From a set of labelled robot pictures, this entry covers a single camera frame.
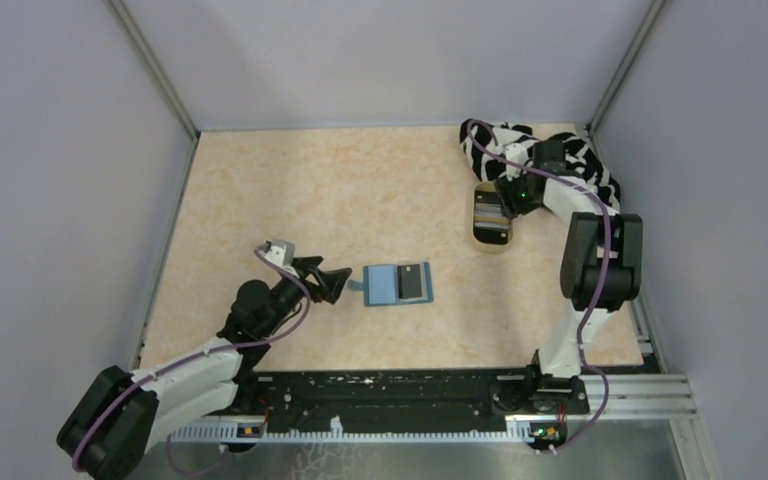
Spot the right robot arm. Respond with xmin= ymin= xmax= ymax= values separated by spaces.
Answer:
xmin=494 ymin=140 xmax=643 ymax=412

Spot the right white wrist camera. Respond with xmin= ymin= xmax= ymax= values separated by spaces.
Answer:
xmin=502 ymin=142 xmax=531 ymax=180

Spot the white slotted cable duct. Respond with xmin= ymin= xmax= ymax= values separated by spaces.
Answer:
xmin=168 ymin=419 xmax=535 ymax=445

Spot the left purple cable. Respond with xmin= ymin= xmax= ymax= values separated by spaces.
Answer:
xmin=71 ymin=243 xmax=312 ymax=475

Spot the purple cable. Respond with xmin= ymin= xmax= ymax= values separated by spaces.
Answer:
xmin=466 ymin=119 xmax=614 ymax=455
xmin=71 ymin=243 xmax=312 ymax=475

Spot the dark card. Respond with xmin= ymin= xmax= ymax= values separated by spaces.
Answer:
xmin=397 ymin=264 xmax=426 ymax=301

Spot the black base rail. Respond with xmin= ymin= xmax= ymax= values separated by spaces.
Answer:
xmin=220 ymin=366 xmax=591 ymax=434

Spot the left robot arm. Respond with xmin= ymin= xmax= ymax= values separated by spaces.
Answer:
xmin=56 ymin=256 xmax=352 ymax=479

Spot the stack of cards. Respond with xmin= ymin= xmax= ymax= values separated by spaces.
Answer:
xmin=473 ymin=202 xmax=511 ymax=232

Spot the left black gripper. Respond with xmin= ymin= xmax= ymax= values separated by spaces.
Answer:
xmin=261 ymin=256 xmax=352 ymax=336

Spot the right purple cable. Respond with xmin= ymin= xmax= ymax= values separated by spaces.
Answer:
xmin=466 ymin=119 xmax=614 ymax=455

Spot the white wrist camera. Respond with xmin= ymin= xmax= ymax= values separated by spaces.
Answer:
xmin=254 ymin=239 xmax=295 ymax=270
xmin=502 ymin=142 xmax=531 ymax=180

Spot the zebra striped cloth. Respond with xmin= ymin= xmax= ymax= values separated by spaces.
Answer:
xmin=459 ymin=118 xmax=621 ymax=210

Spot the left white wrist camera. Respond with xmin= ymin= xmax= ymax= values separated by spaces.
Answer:
xmin=254 ymin=239 xmax=295 ymax=270

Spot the blue leather card holder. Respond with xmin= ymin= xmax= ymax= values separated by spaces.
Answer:
xmin=347 ymin=262 xmax=434 ymax=307

